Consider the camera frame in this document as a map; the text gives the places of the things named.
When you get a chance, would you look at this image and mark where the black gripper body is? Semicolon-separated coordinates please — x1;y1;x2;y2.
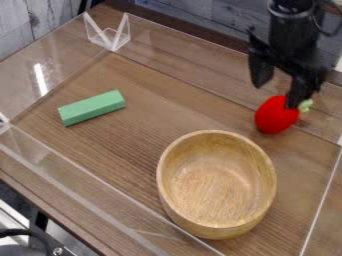
246;27;331;86

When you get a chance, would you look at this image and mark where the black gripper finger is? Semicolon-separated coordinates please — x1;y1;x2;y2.
248;49;273;88
285;76;320;109

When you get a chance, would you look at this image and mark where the red plush strawberry toy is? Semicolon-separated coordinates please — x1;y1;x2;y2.
253;95;313;134

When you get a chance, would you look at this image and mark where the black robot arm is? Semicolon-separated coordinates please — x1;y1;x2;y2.
246;0;342;109

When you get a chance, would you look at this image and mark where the wooden bowl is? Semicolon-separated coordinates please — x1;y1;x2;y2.
156;130;276;240

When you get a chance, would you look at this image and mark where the green rectangular block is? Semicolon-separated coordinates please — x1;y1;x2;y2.
57;90;125;127

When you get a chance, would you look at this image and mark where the clear acrylic corner bracket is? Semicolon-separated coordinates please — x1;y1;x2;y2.
82;13;130;52

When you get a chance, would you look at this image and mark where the clear acrylic tray wall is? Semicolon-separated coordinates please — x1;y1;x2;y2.
0;114;337;256

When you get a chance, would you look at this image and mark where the black metal table frame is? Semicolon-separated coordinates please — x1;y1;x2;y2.
29;208;75;256

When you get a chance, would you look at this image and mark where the black cable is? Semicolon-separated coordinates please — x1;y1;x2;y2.
0;226;34;249

